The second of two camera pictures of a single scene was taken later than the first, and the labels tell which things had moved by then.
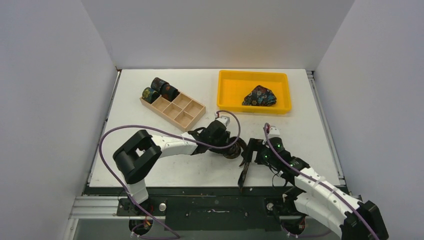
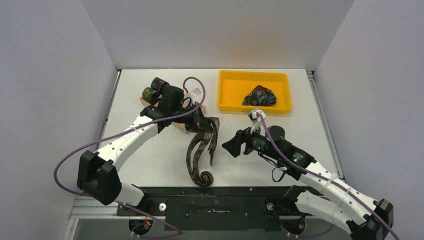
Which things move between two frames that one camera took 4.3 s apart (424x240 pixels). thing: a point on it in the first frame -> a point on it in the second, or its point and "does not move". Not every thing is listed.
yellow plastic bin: [234, 85] does not move
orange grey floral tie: [235, 151] -> [200, 139]
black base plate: [227, 208] does not move
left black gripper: [224, 138] -> [198, 123]
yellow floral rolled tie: [150, 95] does not move
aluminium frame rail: [93, 207] does not move
